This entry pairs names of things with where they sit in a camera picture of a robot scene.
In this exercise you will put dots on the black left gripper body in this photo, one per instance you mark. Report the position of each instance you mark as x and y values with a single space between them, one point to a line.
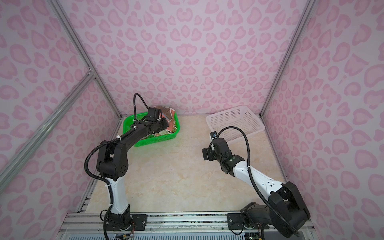
162 125

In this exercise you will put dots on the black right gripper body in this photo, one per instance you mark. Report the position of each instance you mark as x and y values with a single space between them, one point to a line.
217 158

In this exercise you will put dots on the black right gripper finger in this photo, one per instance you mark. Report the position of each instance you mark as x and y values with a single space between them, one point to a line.
204 151
209 155

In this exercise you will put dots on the red brown bear towel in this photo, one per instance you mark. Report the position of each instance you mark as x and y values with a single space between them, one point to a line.
169 114

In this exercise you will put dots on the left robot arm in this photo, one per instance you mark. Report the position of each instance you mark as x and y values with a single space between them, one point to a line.
113 164

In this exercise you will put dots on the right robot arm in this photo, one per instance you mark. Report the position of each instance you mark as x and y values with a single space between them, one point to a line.
283 206

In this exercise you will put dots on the orange blue lettered towel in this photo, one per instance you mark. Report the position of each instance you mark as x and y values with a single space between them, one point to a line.
165 132

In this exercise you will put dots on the green plastic basket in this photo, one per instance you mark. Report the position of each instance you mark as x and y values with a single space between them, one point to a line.
150 139

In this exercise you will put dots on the white plastic basket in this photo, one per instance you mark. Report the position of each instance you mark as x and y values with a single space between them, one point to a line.
241 117

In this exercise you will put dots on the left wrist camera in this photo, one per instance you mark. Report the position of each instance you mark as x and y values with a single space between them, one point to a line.
153 114

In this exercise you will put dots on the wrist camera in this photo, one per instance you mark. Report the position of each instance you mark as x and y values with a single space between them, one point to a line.
153 114
213 135

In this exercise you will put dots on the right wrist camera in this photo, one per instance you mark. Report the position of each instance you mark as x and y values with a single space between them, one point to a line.
213 135

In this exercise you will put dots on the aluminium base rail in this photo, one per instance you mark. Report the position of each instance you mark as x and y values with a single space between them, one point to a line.
166 226

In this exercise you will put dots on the aluminium frame post left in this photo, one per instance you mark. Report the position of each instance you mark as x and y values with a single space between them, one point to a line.
84 55

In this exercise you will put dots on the aluminium frame post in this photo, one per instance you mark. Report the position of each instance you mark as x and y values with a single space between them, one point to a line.
84 55
297 34

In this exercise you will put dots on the aluminium diagonal frame bar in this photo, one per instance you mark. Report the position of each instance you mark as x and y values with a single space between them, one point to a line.
19 160

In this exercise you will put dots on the aluminium frame post right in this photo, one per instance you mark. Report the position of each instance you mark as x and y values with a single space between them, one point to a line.
297 34

